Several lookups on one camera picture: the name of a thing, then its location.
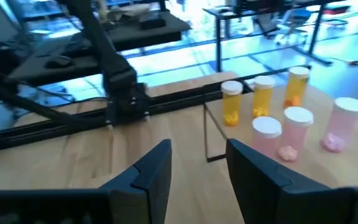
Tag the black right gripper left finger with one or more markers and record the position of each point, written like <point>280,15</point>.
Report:
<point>141,193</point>

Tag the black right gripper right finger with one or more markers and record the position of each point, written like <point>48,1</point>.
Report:
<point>266,199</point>

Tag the pink pill vial white cap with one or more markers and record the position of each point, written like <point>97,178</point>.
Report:
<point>266,130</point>
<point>342,124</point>
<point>294,133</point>

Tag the orange pill vial white cap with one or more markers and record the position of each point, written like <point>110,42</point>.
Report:
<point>262,98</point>
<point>231,104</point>
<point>295,88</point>

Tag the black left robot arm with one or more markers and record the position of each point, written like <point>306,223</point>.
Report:
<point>113,68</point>

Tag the black diagonal beam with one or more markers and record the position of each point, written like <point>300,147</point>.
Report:
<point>26,104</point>

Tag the black computer mouse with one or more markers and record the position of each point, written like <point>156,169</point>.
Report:
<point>59,61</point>

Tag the dark grey desk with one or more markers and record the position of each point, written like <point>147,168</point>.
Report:
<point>135,34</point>

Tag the black rectangular device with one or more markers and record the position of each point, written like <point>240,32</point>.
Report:
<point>152,20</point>

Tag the blue office chair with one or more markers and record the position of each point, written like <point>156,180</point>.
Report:
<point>294,18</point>

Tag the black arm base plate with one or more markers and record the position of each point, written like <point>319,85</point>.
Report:
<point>126,109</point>

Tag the black aluminium rig frame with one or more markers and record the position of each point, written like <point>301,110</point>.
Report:
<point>182,99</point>

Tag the black metal frame table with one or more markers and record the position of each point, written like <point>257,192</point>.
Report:
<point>217,40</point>

